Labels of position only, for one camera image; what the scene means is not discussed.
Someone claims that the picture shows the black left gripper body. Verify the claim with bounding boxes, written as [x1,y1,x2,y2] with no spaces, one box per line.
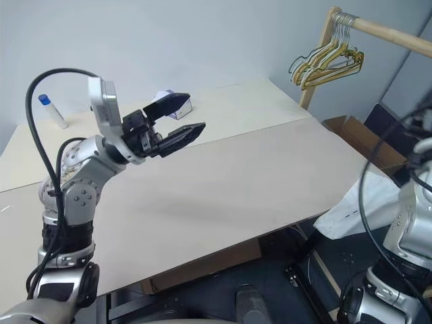
[121,109,162,159]

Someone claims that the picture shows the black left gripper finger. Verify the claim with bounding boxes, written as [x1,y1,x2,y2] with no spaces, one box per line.
[158,121,207,159]
[142,92,191,120]

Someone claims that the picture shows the white shorts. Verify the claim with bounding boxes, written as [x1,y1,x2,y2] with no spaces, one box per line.
[313,169,404,242]

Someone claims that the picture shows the purple tissue box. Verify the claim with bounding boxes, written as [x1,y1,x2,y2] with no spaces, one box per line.
[150,88,195,120]

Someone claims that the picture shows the blue capped white bottle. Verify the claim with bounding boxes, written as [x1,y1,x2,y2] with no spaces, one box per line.
[37,94,70,130]

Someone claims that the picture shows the wooden clothes rack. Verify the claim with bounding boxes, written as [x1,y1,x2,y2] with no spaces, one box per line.
[299,5,432,111]

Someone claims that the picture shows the open brown cardboard box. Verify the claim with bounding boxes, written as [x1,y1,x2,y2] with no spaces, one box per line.
[321,115,408,176]

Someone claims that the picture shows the thin wooden slat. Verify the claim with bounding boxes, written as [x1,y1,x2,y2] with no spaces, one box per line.
[312,251,343,296]

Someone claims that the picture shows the black case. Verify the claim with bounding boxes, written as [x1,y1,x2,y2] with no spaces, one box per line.
[364,102,432,160]

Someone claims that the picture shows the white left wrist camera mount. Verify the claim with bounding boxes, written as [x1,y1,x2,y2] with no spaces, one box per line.
[87,76,148,166]

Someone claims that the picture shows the dark wire hanger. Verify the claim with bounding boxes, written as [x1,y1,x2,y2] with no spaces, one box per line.
[289,15,364,84]

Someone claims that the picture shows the white wire hanger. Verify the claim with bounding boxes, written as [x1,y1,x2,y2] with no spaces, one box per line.
[292,13,358,87]

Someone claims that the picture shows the gold wire hanger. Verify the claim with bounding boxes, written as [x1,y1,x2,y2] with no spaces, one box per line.
[296,15,366,92]

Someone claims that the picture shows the black table frame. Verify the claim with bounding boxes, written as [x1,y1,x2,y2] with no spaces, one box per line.
[97,225,338,324]

